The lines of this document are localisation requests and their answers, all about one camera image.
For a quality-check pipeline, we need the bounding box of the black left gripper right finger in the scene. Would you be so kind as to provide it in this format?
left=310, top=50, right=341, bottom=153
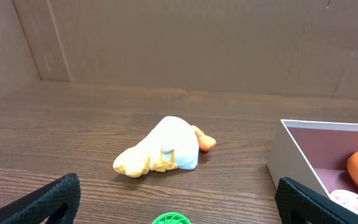
left=275, top=177, right=358, bottom=224

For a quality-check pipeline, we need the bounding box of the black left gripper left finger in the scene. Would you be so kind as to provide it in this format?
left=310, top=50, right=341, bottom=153
left=0, top=173, right=81, bottom=224

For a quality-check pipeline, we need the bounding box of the small wooden rattle drum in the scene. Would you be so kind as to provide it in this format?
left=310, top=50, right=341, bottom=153
left=329, top=189, right=358, bottom=215

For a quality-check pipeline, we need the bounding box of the white plush duck toy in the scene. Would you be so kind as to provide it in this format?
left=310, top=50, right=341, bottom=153
left=112, top=116, right=216, bottom=178

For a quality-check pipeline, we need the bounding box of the white box pink inside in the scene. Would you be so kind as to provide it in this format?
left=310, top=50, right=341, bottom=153
left=267, top=119, right=358, bottom=199

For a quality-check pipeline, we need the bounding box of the green round gear toy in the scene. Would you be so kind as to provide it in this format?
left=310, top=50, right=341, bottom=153
left=152, top=212, right=191, bottom=224

